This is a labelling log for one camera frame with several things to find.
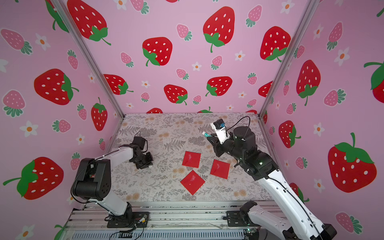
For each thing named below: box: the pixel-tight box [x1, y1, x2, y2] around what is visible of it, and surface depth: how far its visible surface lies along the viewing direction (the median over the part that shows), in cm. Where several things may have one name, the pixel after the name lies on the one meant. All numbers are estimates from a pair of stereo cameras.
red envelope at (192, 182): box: [180, 170, 206, 196], surface depth 88 cm
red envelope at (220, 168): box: [210, 159, 231, 180], surface depth 95 cm
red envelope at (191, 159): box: [182, 151, 202, 168], surface depth 98 cm
